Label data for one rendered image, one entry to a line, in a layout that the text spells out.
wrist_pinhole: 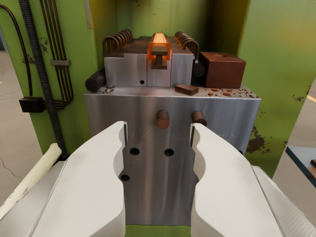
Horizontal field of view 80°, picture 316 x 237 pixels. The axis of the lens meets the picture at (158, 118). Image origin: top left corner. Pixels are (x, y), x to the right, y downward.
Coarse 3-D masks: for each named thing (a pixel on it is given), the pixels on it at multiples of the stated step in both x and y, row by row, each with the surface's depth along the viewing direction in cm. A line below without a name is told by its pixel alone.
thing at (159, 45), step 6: (156, 36) 60; (162, 36) 60; (150, 42) 40; (156, 42) 46; (162, 42) 46; (150, 48) 40; (156, 48) 34; (162, 48) 34; (168, 48) 40; (150, 54) 41; (156, 54) 32; (162, 54) 32; (168, 54) 41; (156, 60) 35; (162, 60) 37; (156, 66) 33; (162, 66) 33
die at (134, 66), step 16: (128, 48) 48; (144, 48) 49; (176, 48) 49; (112, 64) 43; (128, 64) 43; (144, 64) 43; (176, 64) 43; (192, 64) 43; (112, 80) 45; (128, 80) 45; (144, 80) 45; (160, 80) 45; (176, 80) 45
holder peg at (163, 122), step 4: (160, 112) 41; (164, 112) 40; (160, 116) 39; (164, 116) 39; (168, 116) 41; (160, 120) 38; (164, 120) 38; (168, 120) 39; (160, 124) 39; (164, 124) 39; (168, 124) 39; (160, 128) 40; (164, 128) 39
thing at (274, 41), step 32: (224, 0) 67; (256, 0) 49; (288, 0) 49; (224, 32) 66; (256, 32) 52; (288, 32) 52; (256, 64) 57; (288, 64) 57; (288, 96) 61; (256, 128) 67; (288, 128) 67; (256, 160) 74
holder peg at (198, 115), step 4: (196, 112) 41; (200, 112) 41; (192, 116) 41; (196, 116) 40; (200, 116) 39; (192, 120) 40; (196, 120) 39; (200, 120) 38; (204, 120) 39; (204, 124) 39
